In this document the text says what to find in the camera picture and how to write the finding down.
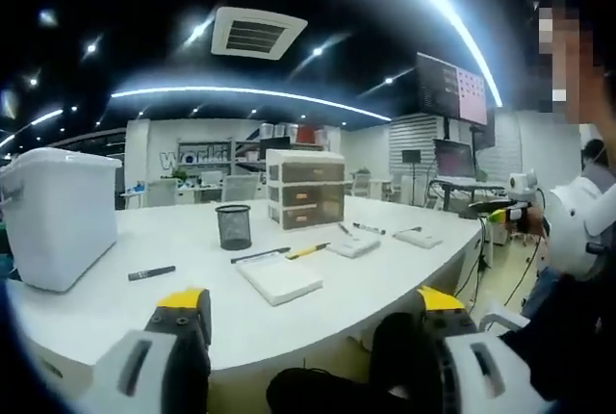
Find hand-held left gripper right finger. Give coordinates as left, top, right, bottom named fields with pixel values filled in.
left=415, top=286, right=526, bottom=414

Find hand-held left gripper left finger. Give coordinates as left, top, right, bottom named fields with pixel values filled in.
left=93, top=287, right=214, bottom=414

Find small white sticky note stack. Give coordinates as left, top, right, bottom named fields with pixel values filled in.
left=391, top=227, right=444, bottom=249

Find black and white marker pen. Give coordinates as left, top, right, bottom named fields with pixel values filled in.
left=351, top=220, right=387, bottom=235

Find medium white sticky note stack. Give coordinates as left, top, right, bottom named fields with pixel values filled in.
left=326, top=232, right=382, bottom=259

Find large white sticky note stack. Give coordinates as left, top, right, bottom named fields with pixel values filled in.
left=235, top=257, right=324, bottom=307

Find slim black pen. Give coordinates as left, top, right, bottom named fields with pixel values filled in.
left=229, top=246, right=293, bottom=265

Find yellow pen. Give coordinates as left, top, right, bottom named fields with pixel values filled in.
left=285, top=241, right=332, bottom=261

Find white desk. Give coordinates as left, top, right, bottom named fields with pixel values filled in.
left=3, top=191, right=488, bottom=382

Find desk monitor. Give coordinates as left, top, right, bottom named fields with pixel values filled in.
left=432, top=138, right=476, bottom=180

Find person's right hand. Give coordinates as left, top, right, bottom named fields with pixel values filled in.
left=524, top=203, right=549, bottom=238

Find white chair armrest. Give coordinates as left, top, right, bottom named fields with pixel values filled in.
left=477, top=304, right=531, bottom=334

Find white worn device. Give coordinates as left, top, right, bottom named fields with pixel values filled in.
left=547, top=176, right=616, bottom=282

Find person's dark clothing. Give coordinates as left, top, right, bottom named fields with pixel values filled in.
left=499, top=267, right=616, bottom=414

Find black mesh pen holder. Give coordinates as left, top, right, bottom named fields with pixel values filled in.
left=214, top=203, right=253, bottom=251

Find white office chair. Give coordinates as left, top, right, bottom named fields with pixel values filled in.
left=142, top=177, right=178, bottom=209

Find white plastic storage box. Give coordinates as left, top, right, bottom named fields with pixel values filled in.
left=0, top=145, right=119, bottom=294

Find white drawer organizer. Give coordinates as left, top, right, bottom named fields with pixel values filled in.
left=265, top=148, right=347, bottom=232

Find grey mesh office chair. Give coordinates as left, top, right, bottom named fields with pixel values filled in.
left=220, top=173, right=262, bottom=204

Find storage shelf with boxes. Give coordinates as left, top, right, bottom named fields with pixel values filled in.
left=229, top=121, right=339, bottom=168

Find ceiling air conditioner vent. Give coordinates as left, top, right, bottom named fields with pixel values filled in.
left=210, top=5, right=310, bottom=61

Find black cables under desk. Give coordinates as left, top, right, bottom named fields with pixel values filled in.
left=459, top=220, right=494, bottom=312

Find large wall monitor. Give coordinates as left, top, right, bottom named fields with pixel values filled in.
left=415, top=51, right=490, bottom=126

